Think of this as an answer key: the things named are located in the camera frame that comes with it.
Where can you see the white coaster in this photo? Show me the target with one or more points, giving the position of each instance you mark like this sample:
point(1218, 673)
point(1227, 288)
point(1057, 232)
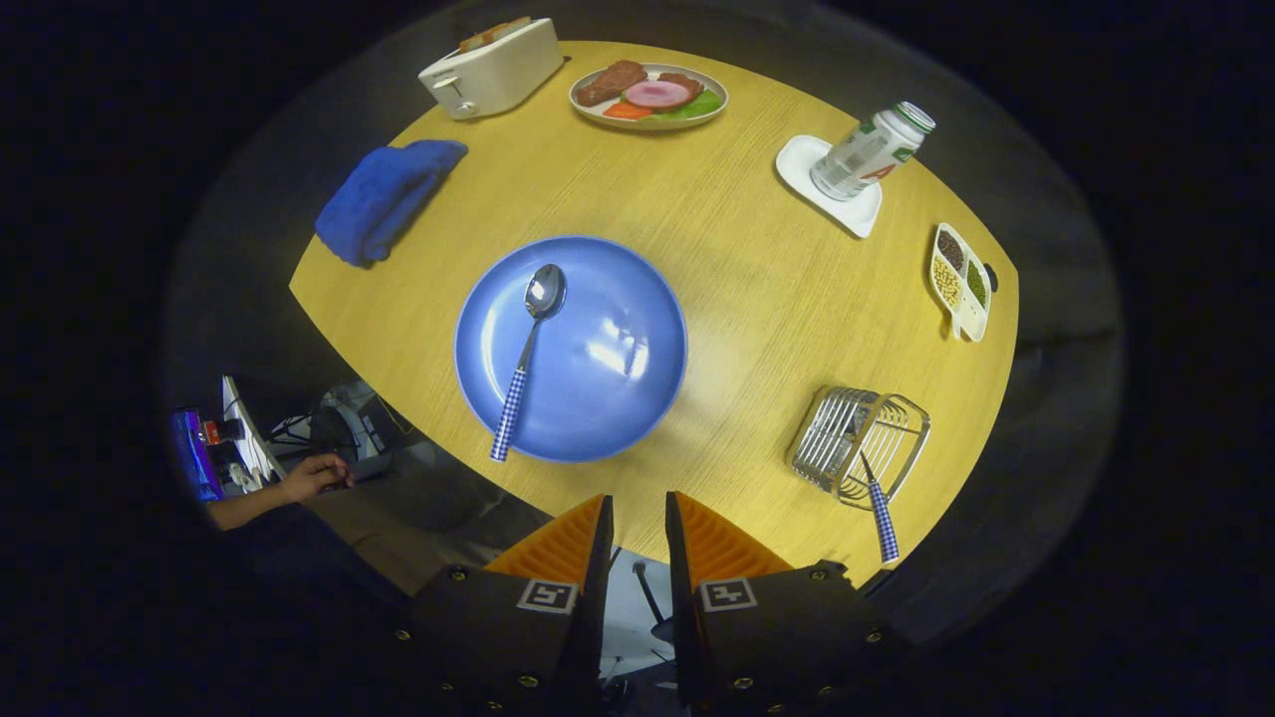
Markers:
point(797, 159)

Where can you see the white oval food plate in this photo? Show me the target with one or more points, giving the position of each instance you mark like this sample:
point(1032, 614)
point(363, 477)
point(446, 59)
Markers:
point(647, 123)

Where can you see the white divided grain dish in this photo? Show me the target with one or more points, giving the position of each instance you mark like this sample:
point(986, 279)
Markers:
point(971, 317)

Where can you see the person's khaki trousers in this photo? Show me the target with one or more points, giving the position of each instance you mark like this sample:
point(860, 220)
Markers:
point(398, 558)

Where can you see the brown toast slice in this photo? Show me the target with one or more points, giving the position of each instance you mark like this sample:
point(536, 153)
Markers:
point(513, 24)
point(480, 40)

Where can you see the small brown meat piece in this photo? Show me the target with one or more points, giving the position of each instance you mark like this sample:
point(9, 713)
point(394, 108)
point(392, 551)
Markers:
point(682, 82)

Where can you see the white toaster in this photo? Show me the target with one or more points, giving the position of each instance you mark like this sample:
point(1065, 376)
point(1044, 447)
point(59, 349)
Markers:
point(498, 78)

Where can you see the pink ham slice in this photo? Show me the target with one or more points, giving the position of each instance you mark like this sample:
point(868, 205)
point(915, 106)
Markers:
point(657, 94)

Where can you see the purple lit screen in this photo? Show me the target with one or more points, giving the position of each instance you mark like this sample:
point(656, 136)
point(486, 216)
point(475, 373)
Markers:
point(194, 458)

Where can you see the white device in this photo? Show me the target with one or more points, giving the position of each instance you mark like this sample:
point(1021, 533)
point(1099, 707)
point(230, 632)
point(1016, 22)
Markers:
point(249, 438)

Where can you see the blue towel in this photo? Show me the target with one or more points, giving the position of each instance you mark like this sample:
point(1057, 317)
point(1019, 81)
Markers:
point(383, 199)

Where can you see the blue plate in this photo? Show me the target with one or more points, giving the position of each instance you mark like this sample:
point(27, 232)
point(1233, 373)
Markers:
point(598, 398)

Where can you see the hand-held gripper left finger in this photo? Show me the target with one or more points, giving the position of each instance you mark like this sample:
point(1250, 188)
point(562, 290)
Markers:
point(598, 597)

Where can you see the person's dark top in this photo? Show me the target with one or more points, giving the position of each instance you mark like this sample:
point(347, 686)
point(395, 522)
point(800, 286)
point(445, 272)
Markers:
point(299, 578)

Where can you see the white bottle green label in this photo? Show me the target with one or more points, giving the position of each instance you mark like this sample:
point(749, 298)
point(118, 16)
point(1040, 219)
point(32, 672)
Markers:
point(867, 154)

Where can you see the orange tomato slice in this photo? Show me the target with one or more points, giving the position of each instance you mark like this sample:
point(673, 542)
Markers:
point(626, 112)

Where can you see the dark equipment box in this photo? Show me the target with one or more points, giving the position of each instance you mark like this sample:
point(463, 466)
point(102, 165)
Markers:
point(354, 428)

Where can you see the green lettuce leaf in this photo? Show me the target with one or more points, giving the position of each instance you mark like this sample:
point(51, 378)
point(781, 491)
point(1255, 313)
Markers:
point(702, 105)

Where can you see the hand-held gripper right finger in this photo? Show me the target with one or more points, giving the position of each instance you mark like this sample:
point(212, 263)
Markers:
point(679, 597)

